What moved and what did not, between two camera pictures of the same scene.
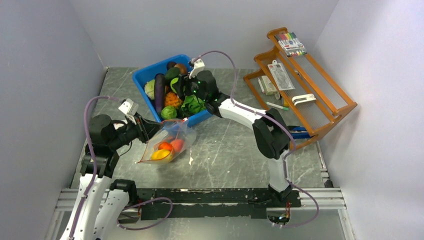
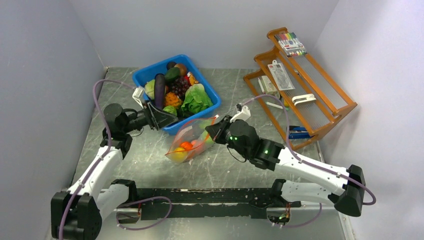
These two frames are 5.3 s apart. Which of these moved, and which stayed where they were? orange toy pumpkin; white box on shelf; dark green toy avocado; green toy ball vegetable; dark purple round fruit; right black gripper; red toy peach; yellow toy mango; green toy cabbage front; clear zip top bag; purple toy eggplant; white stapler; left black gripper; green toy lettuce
Moved: orange toy pumpkin; left black gripper; clear zip top bag; red toy peach; right black gripper; yellow toy mango; green toy ball vegetable
Stayed: purple toy eggplant; white box on shelf; white stapler; green toy lettuce; dark green toy avocado; green toy cabbage front; dark purple round fruit
